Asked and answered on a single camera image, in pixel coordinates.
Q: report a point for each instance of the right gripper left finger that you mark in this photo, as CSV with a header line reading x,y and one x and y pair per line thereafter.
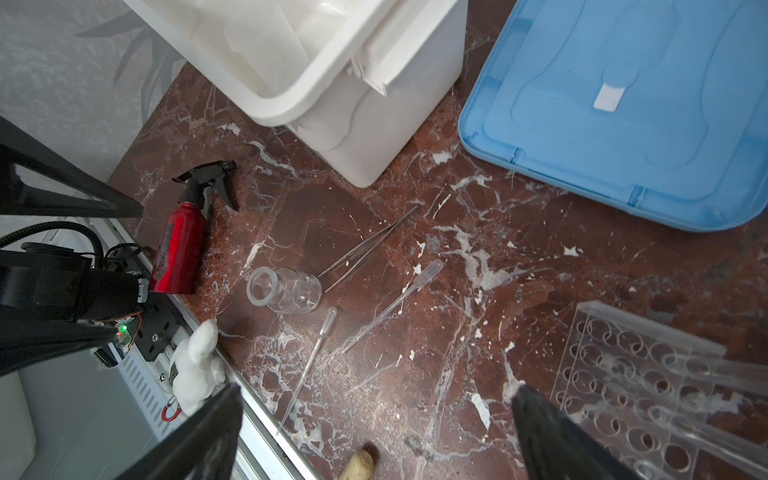
x,y
203,447

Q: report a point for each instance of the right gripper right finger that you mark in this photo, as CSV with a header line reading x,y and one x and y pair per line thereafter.
x,y
553,447

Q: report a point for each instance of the clear acrylic test tube rack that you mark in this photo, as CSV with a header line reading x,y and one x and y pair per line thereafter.
x,y
644,391

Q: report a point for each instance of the small clear glass beaker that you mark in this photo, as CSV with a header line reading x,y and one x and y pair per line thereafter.
x,y
284,291

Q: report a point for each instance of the metal tweezers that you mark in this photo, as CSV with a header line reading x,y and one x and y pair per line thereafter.
x,y
355,257

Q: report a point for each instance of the blue plastic bin lid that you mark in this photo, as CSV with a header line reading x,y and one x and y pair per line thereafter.
x,y
656,108

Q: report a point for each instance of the white plastic storage bin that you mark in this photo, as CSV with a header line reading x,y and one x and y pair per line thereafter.
x,y
353,80

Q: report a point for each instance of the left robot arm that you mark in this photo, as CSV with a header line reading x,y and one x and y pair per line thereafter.
x,y
57,295

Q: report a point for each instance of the white plastic figurine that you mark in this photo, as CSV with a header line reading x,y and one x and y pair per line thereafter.
x,y
199,371

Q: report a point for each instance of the red spray bottle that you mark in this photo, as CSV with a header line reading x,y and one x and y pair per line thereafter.
x,y
179,253

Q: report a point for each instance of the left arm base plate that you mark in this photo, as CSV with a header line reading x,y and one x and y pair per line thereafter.
x,y
153,330

